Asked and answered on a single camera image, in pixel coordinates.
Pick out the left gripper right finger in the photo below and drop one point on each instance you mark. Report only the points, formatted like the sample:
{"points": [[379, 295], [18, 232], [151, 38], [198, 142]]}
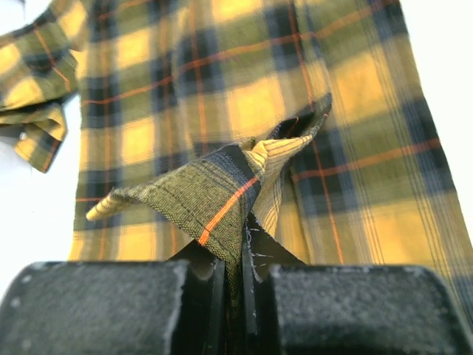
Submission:
{"points": [[294, 308]]}

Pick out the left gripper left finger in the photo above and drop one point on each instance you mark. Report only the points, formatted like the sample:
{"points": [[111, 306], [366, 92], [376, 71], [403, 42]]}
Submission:
{"points": [[171, 307]]}

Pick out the yellow plaid long sleeve shirt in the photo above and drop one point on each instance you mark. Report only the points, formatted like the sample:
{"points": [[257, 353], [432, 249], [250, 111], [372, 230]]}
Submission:
{"points": [[309, 114]]}

